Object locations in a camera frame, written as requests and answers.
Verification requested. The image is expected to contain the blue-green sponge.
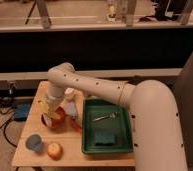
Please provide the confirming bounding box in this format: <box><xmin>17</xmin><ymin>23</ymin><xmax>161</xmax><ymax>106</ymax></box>
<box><xmin>94</xmin><ymin>132</ymin><xmax>115</xmax><ymax>146</ymax></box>

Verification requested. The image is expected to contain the blue box on floor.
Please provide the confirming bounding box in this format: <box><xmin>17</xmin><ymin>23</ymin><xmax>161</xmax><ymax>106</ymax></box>
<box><xmin>14</xmin><ymin>103</ymin><xmax>31</xmax><ymax>121</ymax></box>

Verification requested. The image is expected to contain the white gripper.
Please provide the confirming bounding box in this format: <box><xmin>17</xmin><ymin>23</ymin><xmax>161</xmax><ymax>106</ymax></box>
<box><xmin>45</xmin><ymin>87</ymin><xmax>64</xmax><ymax>109</ymax></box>

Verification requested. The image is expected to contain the grey chair back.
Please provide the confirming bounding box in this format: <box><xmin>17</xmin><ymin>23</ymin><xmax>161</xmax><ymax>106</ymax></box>
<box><xmin>173</xmin><ymin>52</ymin><xmax>193</xmax><ymax>168</ymax></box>

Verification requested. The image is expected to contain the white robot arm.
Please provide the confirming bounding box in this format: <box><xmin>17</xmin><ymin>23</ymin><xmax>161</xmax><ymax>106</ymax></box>
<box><xmin>45</xmin><ymin>63</ymin><xmax>188</xmax><ymax>171</ymax></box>

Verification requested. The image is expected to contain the metal fork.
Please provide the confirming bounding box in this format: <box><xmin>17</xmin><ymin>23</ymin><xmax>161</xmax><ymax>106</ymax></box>
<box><xmin>92</xmin><ymin>112</ymin><xmax>119</xmax><ymax>122</ymax></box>

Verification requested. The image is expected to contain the green plastic tray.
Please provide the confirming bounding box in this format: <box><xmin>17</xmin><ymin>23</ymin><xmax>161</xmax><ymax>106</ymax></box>
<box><xmin>81</xmin><ymin>99</ymin><xmax>133</xmax><ymax>155</ymax></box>

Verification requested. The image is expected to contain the orange carrot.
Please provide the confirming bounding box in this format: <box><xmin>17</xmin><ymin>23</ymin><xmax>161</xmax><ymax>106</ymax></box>
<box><xmin>69</xmin><ymin>117</ymin><xmax>82</xmax><ymax>133</ymax></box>

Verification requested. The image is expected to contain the wooden table board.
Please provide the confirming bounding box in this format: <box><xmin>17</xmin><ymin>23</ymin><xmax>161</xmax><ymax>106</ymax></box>
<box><xmin>12</xmin><ymin>81</ymin><xmax>135</xmax><ymax>168</ymax></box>

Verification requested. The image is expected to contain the red bowl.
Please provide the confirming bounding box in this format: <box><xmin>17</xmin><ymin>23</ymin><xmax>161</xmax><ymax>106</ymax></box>
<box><xmin>41</xmin><ymin>107</ymin><xmax>66</xmax><ymax>129</ymax></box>

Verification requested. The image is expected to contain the black floor cable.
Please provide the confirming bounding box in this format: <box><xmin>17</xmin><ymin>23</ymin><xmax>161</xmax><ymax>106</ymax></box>
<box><xmin>0</xmin><ymin>83</ymin><xmax>18</xmax><ymax>148</ymax></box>

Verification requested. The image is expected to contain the yellow-red apple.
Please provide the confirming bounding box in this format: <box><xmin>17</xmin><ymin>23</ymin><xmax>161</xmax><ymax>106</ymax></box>
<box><xmin>46</xmin><ymin>142</ymin><xmax>63</xmax><ymax>160</ymax></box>

